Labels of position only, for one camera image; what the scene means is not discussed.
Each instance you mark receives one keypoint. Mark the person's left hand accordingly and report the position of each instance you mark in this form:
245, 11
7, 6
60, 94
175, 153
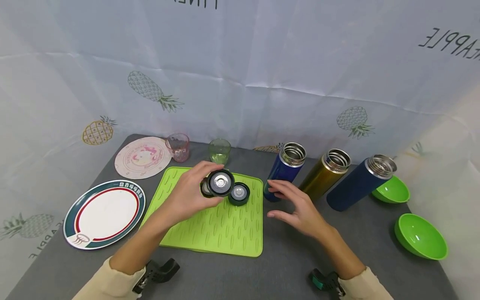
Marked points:
185, 196

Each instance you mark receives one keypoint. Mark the person's right hand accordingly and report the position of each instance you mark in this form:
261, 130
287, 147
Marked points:
302, 212

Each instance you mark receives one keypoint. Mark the black round bottle lid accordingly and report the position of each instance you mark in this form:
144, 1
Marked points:
221, 182
204, 189
239, 194

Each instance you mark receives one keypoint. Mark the person's left forearm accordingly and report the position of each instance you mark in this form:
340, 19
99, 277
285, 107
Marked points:
135, 254

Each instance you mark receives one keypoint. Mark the person's right forearm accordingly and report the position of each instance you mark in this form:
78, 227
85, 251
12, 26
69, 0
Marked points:
343, 262

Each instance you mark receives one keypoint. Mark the gold thermos bottle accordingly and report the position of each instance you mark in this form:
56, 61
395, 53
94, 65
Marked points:
324, 175

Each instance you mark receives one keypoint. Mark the blue thermos bottle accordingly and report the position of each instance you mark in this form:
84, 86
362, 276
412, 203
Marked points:
284, 168

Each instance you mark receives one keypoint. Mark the pink glass cup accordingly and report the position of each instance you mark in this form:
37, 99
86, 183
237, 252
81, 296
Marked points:
178, 148

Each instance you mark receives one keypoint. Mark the green silicone mat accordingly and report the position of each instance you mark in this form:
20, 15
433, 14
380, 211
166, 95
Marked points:
225, 227

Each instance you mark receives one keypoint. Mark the green glass cup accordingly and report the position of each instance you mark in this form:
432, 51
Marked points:
219, 152

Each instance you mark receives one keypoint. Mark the round pink cartoon coaster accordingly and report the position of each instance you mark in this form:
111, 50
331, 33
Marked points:
141, 158

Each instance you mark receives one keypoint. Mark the dark navy thermos bottle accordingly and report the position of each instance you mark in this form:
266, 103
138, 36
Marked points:
356, 185

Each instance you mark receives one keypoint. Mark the black wrist band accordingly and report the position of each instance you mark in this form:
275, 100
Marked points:
159, 271
325, 282

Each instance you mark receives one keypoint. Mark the white plate with green rim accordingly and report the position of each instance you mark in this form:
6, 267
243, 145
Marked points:
105, 214

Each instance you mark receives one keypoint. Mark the green plastic bowl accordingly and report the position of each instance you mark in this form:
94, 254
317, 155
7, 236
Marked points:
392, 191
420, 237

